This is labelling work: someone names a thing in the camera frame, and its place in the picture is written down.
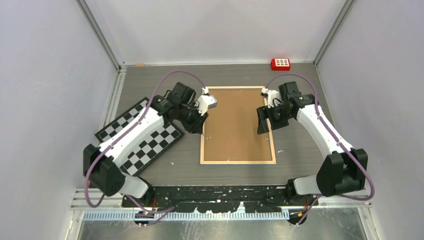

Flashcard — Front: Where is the aluminium front rail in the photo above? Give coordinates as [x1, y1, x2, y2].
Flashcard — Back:
[71, 185, 371, 223]

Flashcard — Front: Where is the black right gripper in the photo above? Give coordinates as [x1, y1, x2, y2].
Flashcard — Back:
[257, 102, 293, 134]

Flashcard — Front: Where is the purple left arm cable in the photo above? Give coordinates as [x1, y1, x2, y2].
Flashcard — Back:
[84, 69, 208, 229]

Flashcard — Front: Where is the black white chessboard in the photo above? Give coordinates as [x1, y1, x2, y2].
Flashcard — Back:
[94, 96, 185, 177]

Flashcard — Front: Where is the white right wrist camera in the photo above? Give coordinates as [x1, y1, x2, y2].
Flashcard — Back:
[260, 86, 282, 109]

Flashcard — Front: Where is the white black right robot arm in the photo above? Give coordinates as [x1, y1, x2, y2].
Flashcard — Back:
[256, 81, 368, 205]

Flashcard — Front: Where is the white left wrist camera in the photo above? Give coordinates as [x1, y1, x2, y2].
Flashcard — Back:
[197, 87, 218, 116]

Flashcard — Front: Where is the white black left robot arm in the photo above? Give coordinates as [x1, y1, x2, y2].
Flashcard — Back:
[83, 82, 218, 207]

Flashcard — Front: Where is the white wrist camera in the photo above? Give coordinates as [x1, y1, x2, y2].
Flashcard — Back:
[197, 87, 218, 116]
[260, 86, 282, 109]

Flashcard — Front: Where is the blue picture frame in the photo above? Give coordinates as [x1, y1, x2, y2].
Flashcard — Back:
[200, 86, 277, 165]

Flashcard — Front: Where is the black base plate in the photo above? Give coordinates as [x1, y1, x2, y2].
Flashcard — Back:
[137, 185, 315, 214]

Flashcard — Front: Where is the red toy brick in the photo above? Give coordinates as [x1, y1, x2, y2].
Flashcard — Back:
[270, 58, 291, 71]

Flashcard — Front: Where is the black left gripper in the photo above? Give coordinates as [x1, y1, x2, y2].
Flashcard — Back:
[177, 101, 209, 134]

